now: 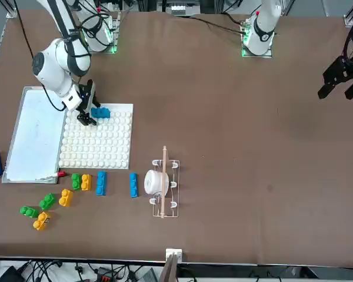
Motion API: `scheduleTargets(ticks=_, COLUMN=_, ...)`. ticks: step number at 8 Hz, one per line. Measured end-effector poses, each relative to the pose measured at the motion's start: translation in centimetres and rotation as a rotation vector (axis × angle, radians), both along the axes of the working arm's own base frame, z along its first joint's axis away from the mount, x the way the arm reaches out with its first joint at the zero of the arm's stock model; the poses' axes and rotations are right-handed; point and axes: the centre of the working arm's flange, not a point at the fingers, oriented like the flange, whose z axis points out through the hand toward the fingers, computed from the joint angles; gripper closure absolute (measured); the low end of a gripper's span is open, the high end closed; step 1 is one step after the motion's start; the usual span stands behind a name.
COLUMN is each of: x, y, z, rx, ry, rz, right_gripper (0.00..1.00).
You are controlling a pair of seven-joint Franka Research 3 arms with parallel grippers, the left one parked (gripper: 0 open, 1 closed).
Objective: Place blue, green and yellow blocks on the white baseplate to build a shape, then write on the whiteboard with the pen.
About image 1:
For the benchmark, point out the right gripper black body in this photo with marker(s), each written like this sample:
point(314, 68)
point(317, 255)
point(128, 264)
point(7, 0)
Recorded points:
point(83, 102)

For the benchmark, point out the blue three-stud block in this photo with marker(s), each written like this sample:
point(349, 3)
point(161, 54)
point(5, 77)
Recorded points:
point(101, 184)
point(101, 113)
point(133, 185)

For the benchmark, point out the yellow two-stud block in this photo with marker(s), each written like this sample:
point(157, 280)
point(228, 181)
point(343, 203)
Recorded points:
point(86, 182)
point(65, 199)

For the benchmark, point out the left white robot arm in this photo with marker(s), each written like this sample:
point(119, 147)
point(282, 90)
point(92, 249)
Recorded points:
point(263, 29)

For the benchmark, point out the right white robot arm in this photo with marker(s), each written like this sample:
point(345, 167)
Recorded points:
point(51, 73)

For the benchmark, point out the white studded baseplate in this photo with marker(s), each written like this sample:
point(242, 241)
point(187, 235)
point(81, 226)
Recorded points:
point(106, 141)

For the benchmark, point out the red-capped marker pen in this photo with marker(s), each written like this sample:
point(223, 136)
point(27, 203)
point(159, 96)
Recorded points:
point(61, 174)

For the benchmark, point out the green two-stud block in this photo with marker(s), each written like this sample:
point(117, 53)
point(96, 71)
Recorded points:
point(48, 202)
point(29, 211)
point(76, 181)

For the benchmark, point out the white cup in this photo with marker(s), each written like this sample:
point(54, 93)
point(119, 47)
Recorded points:
point(153, 182)

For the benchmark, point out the yellow block with dark sticker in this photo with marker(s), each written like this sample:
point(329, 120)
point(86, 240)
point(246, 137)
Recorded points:
point(40, 222)

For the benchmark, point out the white power strip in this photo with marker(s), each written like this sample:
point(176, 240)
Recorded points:
point(178, 8)

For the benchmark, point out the white socket box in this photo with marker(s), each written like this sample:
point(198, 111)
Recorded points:
point(173, 252)

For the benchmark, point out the black power strip red switches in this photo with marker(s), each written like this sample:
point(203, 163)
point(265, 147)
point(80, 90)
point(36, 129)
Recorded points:
point(107, 277)

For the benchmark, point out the black power adapter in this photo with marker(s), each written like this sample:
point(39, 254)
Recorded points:
point(10, 274)

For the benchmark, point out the whiteboard with silver frame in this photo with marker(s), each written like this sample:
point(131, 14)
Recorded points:
point(35, 141)

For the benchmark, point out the aluminium frame corner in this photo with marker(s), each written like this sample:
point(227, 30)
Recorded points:
point(11, 13)

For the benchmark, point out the upright aluminium post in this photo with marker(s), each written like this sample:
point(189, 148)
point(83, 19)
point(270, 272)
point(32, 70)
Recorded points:
point(169, 270)

